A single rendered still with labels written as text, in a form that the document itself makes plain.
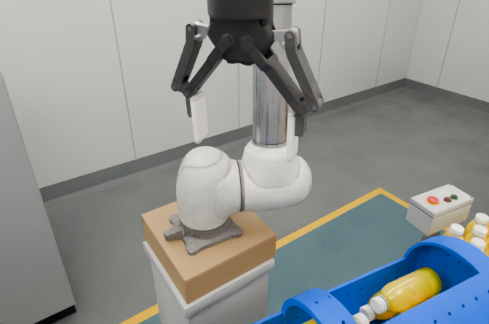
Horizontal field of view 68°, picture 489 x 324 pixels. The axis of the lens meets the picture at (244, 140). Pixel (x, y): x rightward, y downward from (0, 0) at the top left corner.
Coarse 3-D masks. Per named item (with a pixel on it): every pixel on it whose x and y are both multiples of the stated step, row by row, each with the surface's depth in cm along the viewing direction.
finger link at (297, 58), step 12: (288, 36) 40; (300, 36) 41; (288, 48) 40; (300, 48) 41; (288, 60) 41; (300, 60) 41; (300, 72) 41; (312, 72) 43; (300, 84) 42; (312, 84) 42; (312, 96) 42; (312, 108) 42
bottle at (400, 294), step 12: (408, 276) 95; (420, 276) 94; (432, 276) 94; (384, 288) 92; (396, 288) 91; (408, 288) 91; (420, 288) 92; (432, 288) 93; (384, 300) 90; (396, 300) 89; (408, 300) 90; (420, 300) 92
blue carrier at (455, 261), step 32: (416, 256) 106; (448, 256) 97; (480, 256) 87; (352, 288) 97; (448, 288) 99; (480, 288) 81; (288, 320) 90; (320, 320) 72; (352, 320) 72; (384, 320) 100; (416, 320) 74; (448, 320) 75; (480, 320) 78
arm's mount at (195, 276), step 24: (144, 216) 119; (168, 216) 119; (240, 216) 120; (240, 240) 111; (264, 240) 111; (168, 264) 108; (192, 264) 103; (216, 264) 103; (240, 264) 109; (192, 288) 101; (216, 288) 107
